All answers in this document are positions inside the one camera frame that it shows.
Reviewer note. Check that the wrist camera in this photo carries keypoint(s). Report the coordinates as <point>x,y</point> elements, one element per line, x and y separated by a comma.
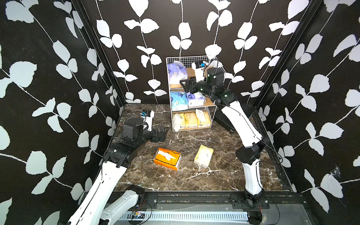
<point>148,116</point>
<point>199,67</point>

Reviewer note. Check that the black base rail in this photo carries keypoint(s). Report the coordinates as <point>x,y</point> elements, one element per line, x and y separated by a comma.
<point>234,198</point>

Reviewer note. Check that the left yellow tissue pack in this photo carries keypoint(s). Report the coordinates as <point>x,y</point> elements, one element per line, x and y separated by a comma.
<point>178,122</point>

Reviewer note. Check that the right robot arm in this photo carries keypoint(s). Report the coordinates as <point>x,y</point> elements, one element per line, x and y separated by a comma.
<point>253,142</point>

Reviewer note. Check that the small circuit board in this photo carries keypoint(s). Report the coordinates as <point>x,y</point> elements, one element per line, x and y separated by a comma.
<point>137,215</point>

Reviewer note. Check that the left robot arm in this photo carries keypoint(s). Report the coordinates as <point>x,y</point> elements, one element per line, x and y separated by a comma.
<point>137,132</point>

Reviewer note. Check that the orange tissue box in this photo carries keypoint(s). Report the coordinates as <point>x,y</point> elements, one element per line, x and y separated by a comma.
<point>168,158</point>

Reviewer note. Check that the pale yellow tissue pack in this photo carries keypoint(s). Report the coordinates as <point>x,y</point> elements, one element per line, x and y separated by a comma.
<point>204,156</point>

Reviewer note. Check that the purple white tissue pack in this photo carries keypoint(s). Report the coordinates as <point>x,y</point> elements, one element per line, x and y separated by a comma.
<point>195,100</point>

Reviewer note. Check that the white wire shelf rack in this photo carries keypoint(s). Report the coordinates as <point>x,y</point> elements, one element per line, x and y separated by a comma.
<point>190,111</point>

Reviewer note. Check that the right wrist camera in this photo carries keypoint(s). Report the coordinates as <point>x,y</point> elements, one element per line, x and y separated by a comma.
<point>199,67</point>

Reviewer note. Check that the black ribbed box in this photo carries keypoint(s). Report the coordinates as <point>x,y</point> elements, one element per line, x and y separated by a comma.
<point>225,122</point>

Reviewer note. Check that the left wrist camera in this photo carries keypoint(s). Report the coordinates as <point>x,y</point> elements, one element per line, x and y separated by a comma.
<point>148,116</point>

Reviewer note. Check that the light blue tissue pack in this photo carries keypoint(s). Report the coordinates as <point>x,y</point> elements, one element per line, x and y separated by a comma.
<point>179,100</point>

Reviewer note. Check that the purple tissue pack top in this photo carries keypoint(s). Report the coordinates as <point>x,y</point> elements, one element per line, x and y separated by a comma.
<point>176,72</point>

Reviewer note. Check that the white slotted cable duct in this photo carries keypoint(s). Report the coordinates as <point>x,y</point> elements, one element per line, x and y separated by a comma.
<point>188,216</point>

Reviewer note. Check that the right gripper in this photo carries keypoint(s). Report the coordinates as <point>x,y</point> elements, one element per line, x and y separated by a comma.
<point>191,83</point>

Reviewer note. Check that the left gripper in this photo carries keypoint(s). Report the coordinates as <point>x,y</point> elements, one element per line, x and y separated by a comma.
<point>162,135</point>

